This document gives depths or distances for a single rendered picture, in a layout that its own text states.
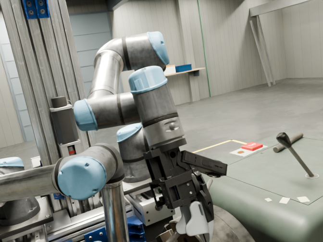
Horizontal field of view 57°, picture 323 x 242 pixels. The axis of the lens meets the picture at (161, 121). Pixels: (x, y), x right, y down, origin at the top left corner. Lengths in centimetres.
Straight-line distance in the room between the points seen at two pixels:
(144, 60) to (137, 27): 893
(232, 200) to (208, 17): 1055
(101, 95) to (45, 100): 69
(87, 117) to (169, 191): 26
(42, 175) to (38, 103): 48
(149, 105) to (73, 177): 37
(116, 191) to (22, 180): 29
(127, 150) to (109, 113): 62
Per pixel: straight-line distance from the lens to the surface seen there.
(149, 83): 57
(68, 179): 85
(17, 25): 137
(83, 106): 69
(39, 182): 95
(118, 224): 107
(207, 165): 61
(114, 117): 67
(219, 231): 79
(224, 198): 91
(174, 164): 58
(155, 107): 56
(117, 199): 103
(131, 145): 126
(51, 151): 139
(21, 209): 124
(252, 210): 84
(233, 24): 1192
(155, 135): 56
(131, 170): 130
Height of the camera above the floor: 166
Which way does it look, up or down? 12 degrees down
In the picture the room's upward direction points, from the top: 10 degrees counter-clockwise
